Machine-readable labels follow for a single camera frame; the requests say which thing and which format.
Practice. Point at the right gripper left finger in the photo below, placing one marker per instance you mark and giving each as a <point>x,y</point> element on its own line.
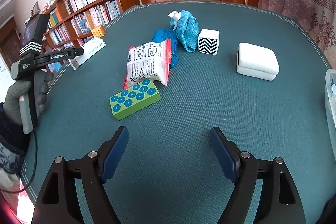
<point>58,202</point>

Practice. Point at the white medicine box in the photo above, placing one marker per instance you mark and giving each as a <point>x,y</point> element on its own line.
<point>90,48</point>

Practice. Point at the orange yellow toy block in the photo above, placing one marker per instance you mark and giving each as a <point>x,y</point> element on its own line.
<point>98,31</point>

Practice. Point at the white red glove packet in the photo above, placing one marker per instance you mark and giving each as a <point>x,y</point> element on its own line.
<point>148,61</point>

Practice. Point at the white sponge block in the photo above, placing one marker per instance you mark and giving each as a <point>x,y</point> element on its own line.
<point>256,61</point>

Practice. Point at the teal cloth with white straps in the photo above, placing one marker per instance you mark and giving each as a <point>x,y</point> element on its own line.
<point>186,28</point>

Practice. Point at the grey gloved left hand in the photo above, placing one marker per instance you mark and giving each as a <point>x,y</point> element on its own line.
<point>19,89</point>

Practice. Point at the wooden bookshelf with books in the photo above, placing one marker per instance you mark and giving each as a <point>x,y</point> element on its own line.
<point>68,23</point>

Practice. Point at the green block blue dots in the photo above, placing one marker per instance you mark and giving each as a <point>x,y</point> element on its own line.
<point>133,99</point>

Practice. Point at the clear plastic bowl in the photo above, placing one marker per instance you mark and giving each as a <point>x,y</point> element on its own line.
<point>330,103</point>

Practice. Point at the black white zigzag cube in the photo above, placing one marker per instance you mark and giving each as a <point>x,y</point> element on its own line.
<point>208,41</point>

